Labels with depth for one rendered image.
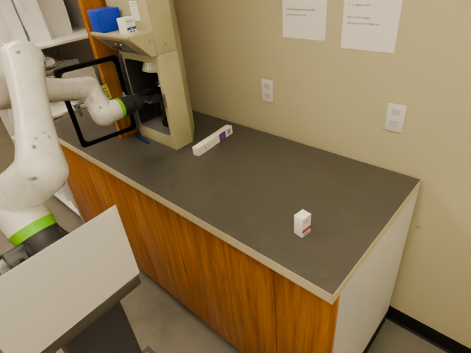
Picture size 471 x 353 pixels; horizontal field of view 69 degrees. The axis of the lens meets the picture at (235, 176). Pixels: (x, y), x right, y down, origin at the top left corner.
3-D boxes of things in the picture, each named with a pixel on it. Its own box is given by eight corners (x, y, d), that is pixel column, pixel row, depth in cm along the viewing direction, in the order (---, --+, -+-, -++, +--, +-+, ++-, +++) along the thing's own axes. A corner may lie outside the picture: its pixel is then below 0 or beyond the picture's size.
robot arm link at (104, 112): (97, 133, 156) (101, 124, 147) (82, 109, 156) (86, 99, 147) (123, 122, 165) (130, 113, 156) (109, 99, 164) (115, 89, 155)
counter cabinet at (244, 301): (158, 192, 310) (132, 97, 261) (385, 321, 189) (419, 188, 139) (90, 233, 271) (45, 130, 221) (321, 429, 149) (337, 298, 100)
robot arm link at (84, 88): (29, 112, 128) (46, 96, 124) (12, 85, 128) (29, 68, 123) (96, 106, 162) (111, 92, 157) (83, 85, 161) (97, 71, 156)
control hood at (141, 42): (117, 48, 168) (111, 26, 163) (158, 55, 149) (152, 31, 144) (96, 54, 162) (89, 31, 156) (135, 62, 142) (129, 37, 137)
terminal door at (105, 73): (137, 128, 190) (117, 54, 168) (82, 148, 175) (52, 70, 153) (136, 127, 190) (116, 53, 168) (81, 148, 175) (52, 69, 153)
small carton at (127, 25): (129, 31, 149) (125, 16, 145) (137, 31, 146) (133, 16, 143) (120, 33, 145) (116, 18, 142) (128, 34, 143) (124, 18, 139)
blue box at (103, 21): (112, 27, 161) (106, 5, 156) (123, 28, 155) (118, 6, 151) (92, 31, 156) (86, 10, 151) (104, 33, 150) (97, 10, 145)
